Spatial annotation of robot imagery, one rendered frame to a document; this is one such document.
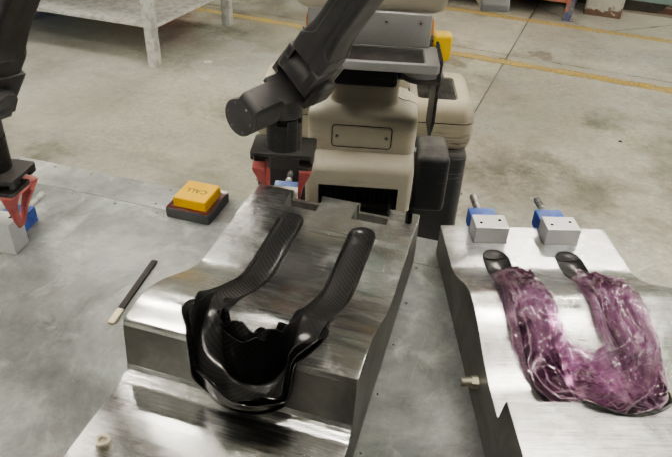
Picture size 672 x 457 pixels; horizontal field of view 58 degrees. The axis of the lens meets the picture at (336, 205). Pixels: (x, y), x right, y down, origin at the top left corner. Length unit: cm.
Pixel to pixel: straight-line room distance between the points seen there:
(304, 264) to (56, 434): 35
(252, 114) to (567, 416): 55
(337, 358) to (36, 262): 56
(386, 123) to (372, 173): 10
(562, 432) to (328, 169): 75
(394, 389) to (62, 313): 46
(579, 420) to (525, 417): 5
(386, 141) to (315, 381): 71
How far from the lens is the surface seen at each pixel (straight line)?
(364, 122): 122
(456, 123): 152
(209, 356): 71
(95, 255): 102
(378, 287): 79
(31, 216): 109
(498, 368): 73
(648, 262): 261
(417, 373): 81
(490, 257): 93
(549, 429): 65
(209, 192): 107
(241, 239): 87
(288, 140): 96
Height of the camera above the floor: 140
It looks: 33 degrees down
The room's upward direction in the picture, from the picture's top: 3 degrees clockwise
